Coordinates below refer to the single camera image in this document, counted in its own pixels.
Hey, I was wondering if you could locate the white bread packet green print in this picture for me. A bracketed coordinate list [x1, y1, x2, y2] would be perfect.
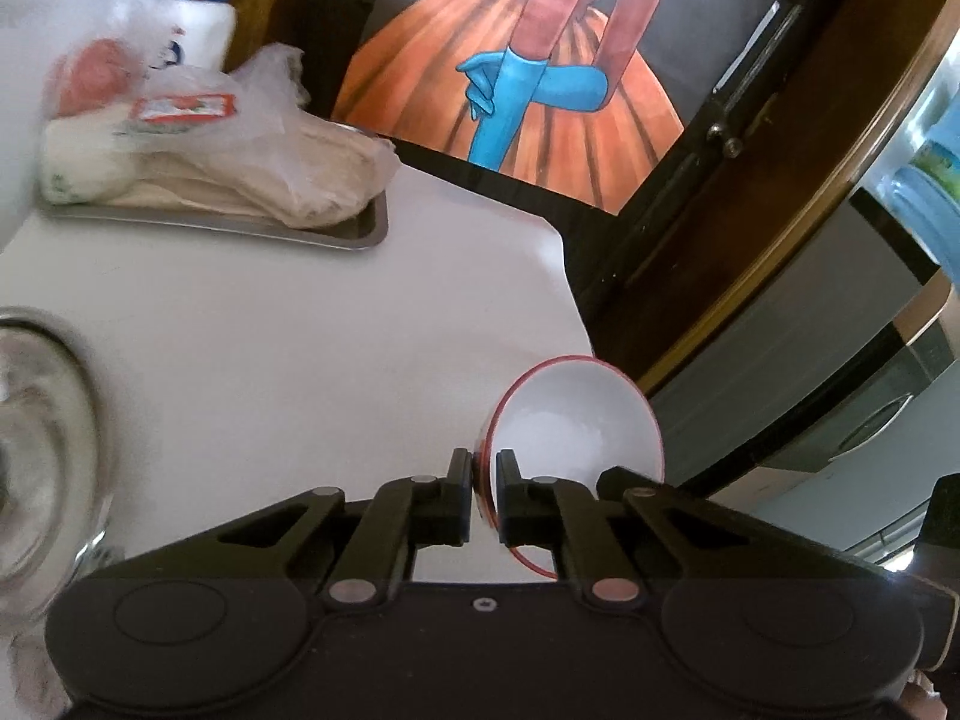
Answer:
[37, 101, 151, 207]

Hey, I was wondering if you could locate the red ketchup sachet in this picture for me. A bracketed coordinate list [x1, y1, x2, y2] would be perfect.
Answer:
[129, 92, 237, 126]

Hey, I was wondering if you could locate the white bowl with red rim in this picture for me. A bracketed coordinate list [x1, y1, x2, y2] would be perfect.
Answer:
[480, 354, 667, 580]

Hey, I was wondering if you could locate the brown wooden post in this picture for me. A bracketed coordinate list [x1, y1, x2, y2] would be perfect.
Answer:
[223, 0, 302, 83]

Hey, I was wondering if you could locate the clear bag of flatbread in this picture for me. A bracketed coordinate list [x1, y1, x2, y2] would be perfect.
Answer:
[112, 43, 402, 232]

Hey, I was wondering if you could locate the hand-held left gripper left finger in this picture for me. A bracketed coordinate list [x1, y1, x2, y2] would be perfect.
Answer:
[124, 450, 473, 608]

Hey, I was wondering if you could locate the white bottle with blue cap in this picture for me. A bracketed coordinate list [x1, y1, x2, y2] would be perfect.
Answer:
[146, 0, 252, 72]

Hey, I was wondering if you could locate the plastic bag with red fruit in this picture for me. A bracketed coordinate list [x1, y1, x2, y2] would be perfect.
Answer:
[45, 0, 188, 121]

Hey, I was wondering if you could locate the blue water bottle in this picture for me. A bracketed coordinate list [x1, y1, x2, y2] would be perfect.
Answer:
[877, 60, 960, 286]

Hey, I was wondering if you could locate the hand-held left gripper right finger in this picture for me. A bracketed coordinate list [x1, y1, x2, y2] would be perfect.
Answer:
[495, 450, 891, 606]

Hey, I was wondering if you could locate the grey steel appliance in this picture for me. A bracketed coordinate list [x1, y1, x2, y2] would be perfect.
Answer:
[645, 187, 960, 560]

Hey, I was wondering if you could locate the large steel plate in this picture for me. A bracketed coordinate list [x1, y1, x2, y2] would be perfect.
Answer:
[0, 306, 113, 620]

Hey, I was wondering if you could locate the metal tray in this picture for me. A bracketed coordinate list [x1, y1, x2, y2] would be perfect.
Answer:
[37, 120, 389, 252]

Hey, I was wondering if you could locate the wall poster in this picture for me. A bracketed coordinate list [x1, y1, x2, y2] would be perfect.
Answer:
[330, 0, 796, 218]

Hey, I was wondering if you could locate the metal door latch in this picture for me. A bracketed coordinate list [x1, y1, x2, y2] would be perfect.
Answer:
[706, 118, 745, 157]

